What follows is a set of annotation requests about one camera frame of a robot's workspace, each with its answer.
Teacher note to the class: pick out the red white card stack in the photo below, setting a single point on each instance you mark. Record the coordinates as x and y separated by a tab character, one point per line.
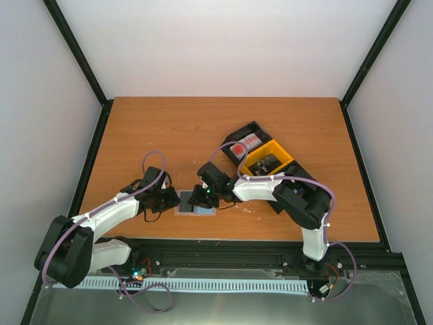
250	141

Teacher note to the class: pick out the black credit card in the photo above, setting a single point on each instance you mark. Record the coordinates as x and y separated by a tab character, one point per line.
184	206

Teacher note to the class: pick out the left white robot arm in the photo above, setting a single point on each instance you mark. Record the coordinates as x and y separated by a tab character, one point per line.
94	230

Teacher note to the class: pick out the left black frame post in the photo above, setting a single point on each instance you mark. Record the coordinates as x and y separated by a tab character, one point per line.
67	34

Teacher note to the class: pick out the yellow middle card bin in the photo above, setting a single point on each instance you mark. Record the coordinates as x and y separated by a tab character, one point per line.
271	147

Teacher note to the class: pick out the black left card bin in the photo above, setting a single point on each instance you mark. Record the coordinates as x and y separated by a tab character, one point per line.
233	138

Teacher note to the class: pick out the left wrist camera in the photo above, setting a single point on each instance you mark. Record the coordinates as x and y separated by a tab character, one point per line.
167	182

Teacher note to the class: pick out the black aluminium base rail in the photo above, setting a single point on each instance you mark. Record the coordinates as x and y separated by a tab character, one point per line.
344	258

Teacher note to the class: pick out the black frame post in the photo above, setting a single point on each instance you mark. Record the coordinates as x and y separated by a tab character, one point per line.
67	34
376	48

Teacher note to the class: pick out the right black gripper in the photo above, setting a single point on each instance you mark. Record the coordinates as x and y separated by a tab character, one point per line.
197	200

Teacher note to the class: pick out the black card stack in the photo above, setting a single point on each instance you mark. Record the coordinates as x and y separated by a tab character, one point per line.
265	165

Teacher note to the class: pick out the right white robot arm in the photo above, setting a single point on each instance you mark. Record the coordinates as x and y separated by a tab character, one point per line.
314	223

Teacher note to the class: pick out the light blue cable duct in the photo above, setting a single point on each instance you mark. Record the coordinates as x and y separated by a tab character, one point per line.
201	285

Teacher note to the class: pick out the black right card bin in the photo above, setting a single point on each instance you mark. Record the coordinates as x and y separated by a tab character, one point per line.
293	196

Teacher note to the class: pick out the black card bin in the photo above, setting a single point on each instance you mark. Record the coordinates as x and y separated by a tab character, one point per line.
293	196
233	138

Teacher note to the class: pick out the right black frame post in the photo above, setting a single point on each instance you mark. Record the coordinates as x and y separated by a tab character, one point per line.
376	48

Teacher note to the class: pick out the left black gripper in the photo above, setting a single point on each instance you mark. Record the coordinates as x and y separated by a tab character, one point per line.
172	199

